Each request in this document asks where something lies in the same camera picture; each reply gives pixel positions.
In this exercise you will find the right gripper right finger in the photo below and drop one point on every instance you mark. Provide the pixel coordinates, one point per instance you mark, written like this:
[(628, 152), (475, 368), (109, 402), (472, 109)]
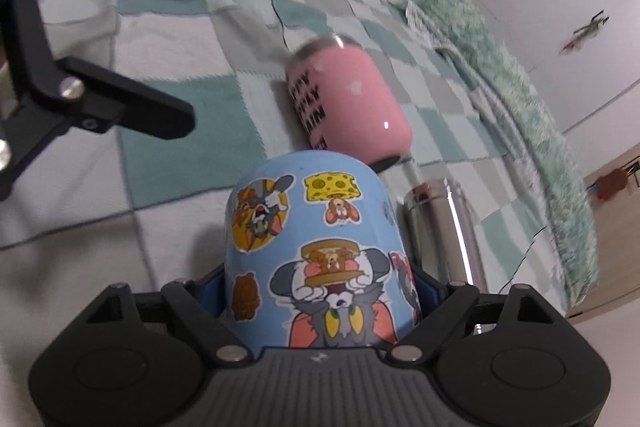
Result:
[(446, 308)]

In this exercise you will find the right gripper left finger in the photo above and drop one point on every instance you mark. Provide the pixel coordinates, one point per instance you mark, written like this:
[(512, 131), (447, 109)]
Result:
[(195, 309)]

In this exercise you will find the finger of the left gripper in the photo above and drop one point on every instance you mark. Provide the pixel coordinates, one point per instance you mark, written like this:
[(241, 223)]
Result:
[(112, 100)]

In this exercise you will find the blue cartoon sticker cup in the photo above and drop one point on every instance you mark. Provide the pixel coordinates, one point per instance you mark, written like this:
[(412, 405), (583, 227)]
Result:
[(314, 257)]

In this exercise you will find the stainless steel cup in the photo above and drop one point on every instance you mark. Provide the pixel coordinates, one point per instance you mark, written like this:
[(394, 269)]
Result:
[(442, 234)]

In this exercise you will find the pink cup with text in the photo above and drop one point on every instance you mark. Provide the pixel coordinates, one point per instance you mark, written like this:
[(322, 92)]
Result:
[(344, 104)]

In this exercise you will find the checkered green white blanket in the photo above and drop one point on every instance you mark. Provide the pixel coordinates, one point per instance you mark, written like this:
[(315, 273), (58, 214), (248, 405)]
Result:
[(95, 209)]

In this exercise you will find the beige wooden door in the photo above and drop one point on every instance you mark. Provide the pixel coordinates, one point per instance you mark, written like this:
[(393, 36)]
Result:
[(617, 227)]

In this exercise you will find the green floral quilt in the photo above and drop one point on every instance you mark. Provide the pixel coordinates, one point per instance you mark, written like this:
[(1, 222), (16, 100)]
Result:
[(524, 121)]

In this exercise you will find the hanging green plant ornament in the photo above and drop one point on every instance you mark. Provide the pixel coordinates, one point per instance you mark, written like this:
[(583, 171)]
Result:
[(584, 33)]

